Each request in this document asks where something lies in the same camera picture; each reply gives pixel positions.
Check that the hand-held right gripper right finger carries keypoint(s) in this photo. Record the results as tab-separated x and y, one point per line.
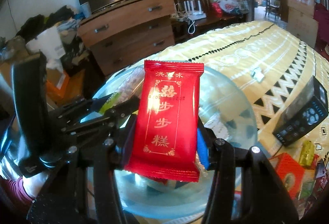
203	146

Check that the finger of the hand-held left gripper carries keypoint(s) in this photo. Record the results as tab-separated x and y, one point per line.
113	116
77	107

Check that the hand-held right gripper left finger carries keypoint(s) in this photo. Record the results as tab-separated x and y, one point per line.
127	148

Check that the green snack packet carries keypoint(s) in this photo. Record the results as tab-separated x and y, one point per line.
110	101

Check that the red snack packet gold print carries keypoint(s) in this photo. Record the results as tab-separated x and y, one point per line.
167	116

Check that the clear glass bowl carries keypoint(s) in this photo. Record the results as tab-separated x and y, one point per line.
223	100

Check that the person's left forearm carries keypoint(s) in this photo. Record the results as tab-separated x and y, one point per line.
15	190

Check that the white lace-print snack packet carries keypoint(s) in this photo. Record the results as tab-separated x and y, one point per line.
218	126

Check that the orange box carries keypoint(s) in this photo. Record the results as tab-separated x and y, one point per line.
57	85

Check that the translucent speckled snack packet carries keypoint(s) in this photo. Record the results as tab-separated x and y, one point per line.
131	82

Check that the black printed bag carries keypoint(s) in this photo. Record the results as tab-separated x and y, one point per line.
74	56

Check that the white paper bag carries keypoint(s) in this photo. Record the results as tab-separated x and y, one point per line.
48	44

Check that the pile of dark clothes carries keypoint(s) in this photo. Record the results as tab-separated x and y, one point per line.
36	23

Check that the small white wrapper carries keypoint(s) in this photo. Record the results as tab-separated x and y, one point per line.
257	75

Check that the wooden chest of drawers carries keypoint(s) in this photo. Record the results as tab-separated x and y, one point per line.
128	23

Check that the blue cup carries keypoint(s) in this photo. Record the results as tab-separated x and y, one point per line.
85	10

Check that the black product box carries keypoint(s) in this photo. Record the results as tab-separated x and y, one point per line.
300	116

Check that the white power strip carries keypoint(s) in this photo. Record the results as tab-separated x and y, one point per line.
180	17

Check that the dark wooden desk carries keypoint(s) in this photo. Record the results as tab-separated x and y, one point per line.
205	24

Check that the dark red snack packet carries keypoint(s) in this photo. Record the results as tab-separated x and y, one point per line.
321	182

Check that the white router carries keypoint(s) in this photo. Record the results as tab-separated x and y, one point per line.
196	15

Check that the white plastic bag red print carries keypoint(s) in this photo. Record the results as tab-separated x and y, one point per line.
228	5

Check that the wooden chair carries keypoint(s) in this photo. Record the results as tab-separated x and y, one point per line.
272	6

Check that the plain cardboard box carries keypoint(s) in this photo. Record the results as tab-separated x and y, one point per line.
303	26

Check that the maroon garment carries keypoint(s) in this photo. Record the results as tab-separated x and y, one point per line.
322	23

